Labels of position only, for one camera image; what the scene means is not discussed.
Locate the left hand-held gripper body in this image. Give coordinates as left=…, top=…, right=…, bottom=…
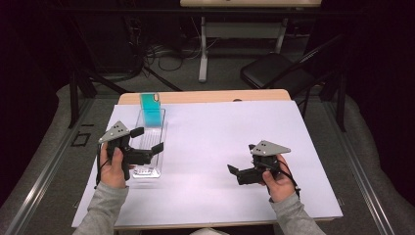
left=98, top=119, right=155, bottom=182

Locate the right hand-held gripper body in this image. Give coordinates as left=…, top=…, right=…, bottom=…
left=236, top=139, right=292, bottom=187

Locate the clear plastic packaging tray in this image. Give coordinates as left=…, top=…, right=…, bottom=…
left=125, top=108, right=167, bottom=179

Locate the blue phone case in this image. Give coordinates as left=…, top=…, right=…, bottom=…
left=139, top=92, right=163, bottom=128

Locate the person's right hand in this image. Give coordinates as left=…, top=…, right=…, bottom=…
left=259, top=154, right=297, bottom=204

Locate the person's left hand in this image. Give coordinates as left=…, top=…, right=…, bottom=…
left=99, top=143, right=131, bottom=190

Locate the white table sheet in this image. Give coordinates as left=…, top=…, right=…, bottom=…
left=71, top=100, right=344, bottom=228

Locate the black metal stand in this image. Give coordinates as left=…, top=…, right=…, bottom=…
left=321, top=70, right=347, bottom=133
left=68, top=16, right=135, bottom=129

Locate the black folding chair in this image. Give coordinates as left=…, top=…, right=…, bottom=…
left=240, top=32, right=346, bottom=99

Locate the white-legged desk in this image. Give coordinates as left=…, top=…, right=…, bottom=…
left=179, top=0, right=319, bottom=83

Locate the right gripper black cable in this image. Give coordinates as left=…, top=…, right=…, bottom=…
left=277, top=160, right=301, bottom=200

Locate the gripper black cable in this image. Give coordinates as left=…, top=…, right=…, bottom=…
left=277, top=160, right=301, bottom=200
left=95, top=143, right=111, bottom=189

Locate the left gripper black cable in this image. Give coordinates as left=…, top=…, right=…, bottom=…
left=95, top=143, right=111, bottom=189

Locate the aluminium floor rail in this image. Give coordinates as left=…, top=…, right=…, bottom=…
left=4, top=97, right=96, bottom=235
left=321, top=97, right=396, bottom=235

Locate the tangle of floor cables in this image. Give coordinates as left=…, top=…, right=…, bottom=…
left=125, top=16, right=223, bottom=79

